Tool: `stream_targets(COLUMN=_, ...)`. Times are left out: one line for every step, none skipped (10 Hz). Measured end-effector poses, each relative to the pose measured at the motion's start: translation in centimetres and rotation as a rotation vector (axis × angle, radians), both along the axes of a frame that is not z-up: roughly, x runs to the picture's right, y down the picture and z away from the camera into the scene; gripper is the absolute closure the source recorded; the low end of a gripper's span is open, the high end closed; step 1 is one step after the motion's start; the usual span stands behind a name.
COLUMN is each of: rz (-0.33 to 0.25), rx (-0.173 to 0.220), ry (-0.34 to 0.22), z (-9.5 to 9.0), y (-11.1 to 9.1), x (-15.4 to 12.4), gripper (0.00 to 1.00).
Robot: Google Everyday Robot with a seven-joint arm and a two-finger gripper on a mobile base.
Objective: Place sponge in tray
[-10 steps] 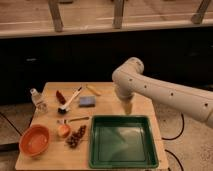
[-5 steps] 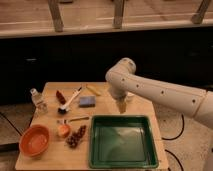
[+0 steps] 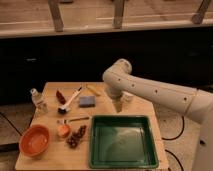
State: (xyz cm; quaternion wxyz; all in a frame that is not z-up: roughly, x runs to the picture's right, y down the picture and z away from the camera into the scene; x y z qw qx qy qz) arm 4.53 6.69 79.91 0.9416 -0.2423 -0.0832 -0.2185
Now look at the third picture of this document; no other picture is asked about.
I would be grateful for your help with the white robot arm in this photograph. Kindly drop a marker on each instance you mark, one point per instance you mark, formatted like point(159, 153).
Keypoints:
point(193, 103)

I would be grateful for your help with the orange bowl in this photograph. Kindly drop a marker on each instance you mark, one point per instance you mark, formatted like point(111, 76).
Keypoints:
point(34, 141)

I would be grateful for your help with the red brown sausage toy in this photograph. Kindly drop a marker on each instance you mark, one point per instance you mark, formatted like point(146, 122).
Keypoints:
point(60, 97)

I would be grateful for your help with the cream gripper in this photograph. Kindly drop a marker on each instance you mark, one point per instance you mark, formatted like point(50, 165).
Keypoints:
point(118, 104)

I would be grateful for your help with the wooden table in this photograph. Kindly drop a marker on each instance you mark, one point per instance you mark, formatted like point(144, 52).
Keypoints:
point(58, 156)

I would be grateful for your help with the clear plastic bottle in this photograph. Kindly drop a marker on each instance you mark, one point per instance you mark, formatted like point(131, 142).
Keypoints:
point(38, 101)

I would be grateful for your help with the green plastic tray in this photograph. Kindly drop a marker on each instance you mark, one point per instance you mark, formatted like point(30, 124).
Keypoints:
point(118, 142)

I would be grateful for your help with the brown grape bunch toy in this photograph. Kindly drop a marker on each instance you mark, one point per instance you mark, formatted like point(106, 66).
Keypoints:
point(75, 138)

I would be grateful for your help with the blue sponge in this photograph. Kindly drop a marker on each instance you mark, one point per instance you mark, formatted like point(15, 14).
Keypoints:
point(87, 101)

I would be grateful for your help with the metal spoon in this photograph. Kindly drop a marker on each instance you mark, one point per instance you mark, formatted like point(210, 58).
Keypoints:
point(66, 121)

